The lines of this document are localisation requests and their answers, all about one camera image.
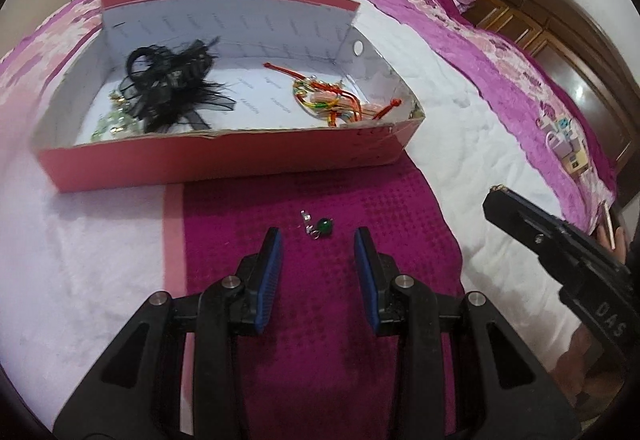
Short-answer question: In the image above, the pink gold long pendant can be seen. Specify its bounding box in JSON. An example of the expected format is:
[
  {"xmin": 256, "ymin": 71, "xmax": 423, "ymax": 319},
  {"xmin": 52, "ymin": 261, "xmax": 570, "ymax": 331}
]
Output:
[{"xmin": 299, "ymin": 89, "xmax": 348, "ymax": 113}]

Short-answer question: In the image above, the pink cardboard box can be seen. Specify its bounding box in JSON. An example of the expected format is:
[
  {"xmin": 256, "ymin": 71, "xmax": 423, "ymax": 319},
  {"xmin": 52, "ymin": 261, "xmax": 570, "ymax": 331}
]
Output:
[{"xmin": 31, "ymin": 0, "xmax": 426, "ymax": 194}]

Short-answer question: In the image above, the person's right hand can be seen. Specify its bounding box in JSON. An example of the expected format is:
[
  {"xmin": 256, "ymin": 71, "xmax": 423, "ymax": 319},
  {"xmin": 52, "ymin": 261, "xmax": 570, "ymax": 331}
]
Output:
[{"xmin": 552, "ymin": 324, "xmax": 623, "ymax": 417}]

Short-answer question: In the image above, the rose gold flat object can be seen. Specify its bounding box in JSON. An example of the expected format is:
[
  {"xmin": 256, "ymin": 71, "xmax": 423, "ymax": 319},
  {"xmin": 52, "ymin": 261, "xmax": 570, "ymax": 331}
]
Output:
[{"xmin": 598, "ymin": 201, "xmax": 621, "ymax": 252}]

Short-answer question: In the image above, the black feather hair accessory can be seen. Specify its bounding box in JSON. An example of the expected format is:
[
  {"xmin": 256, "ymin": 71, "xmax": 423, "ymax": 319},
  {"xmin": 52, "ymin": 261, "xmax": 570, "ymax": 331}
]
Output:
[{"xmin": 124, "ymin": 36, "xmax": 237, "ymax": 136}]

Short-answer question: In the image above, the green bead earring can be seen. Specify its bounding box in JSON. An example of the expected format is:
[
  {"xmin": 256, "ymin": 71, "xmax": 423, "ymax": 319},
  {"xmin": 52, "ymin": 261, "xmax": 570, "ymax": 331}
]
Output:
[{"xmin": 299, "ymin": 210, "xmax": 335, "ymax": 239}]

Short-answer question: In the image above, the colourful thread ornament bundle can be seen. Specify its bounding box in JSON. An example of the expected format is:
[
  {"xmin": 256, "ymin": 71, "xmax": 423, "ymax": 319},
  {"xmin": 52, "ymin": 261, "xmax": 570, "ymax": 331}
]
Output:
[{"xmin": 294, "ymin": 79, "xmax": 403, "ymax": 127}]

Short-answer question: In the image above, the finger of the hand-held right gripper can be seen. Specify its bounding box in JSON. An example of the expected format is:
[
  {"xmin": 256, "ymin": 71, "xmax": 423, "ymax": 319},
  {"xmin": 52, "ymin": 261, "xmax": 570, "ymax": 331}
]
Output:
[{"xmin": 482, "ymin": 186, "xmax": 571, "ymax": 266}]

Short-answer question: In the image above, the pink purple floral bedsheet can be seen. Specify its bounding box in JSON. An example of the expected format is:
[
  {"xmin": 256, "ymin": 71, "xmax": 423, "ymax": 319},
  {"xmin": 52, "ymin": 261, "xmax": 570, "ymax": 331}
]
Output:
[{"xmin": 0, "ymin": 0, "xmax": 622, "ymax": 437}]

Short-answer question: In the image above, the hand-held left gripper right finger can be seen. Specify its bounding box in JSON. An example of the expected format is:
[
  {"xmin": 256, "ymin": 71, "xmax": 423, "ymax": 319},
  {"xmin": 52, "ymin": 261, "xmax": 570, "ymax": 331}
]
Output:
[{"xmin": 353, "ymin": 227, "xmax": 584, "ymax": 440}]

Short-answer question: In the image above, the red thread bracelet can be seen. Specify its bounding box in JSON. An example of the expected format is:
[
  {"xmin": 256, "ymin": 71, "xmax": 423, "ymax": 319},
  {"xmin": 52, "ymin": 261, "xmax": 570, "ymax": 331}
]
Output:
[{"xmin": 264, "ymin": 62, "xmax": 321, "ymax": 83}]

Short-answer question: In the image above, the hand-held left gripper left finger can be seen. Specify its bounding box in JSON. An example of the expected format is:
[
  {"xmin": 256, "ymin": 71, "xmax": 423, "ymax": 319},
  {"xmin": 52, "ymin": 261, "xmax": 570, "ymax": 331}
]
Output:
[{"xmin": 52, "ymin": 227, "xmax": 284, "ymax": 440}]

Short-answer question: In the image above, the pale green bead jewelry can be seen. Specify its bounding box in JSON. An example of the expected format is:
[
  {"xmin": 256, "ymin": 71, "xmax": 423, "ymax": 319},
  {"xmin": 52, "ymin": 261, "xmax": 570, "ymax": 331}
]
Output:
[{"xmin": 91, "ymin": 111, "xmax": 138, "ymax": 142}]

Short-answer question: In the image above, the brown wooden headboard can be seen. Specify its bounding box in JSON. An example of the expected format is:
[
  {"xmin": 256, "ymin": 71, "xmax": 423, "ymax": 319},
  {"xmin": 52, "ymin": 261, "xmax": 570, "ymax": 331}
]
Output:
[{"xmin": 428, "ymin": 0, "xmax": 640, "ymax": 226}]

